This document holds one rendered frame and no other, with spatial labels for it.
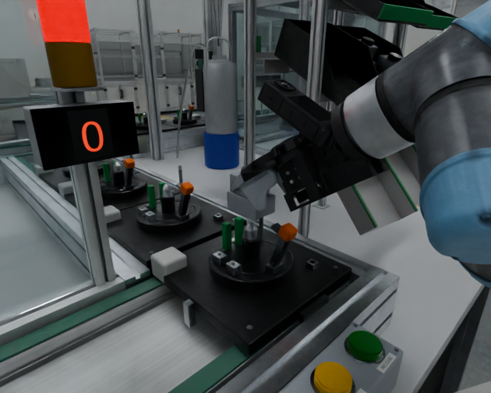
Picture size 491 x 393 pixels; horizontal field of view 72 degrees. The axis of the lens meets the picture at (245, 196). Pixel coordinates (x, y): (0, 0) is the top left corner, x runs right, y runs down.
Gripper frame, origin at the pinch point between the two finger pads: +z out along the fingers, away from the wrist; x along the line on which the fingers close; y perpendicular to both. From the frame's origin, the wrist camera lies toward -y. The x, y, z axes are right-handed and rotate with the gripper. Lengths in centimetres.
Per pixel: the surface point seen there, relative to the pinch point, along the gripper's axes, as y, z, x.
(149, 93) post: -65, 84, 42
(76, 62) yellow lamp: -18.4, -2.4, -19.2
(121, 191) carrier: -14.2, 43.2, -2.1
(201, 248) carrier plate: 6.8, 17.0, -2.4
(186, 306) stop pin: 13.6, 8.5, -13.2
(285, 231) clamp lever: 9.3, -3.7, -0.9
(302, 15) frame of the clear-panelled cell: -61, 28, 86
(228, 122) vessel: -37, 63, 59
